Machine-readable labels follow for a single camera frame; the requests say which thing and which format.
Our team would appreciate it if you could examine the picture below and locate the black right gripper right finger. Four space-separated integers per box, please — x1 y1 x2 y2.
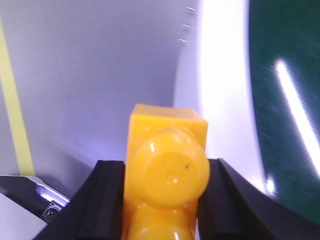
198 159 305 240

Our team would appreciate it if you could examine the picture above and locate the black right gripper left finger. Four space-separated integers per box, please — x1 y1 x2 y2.
35 160 125 240

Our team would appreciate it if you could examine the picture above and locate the yellow studded toy brick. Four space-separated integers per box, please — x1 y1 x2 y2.
121 104 210 240

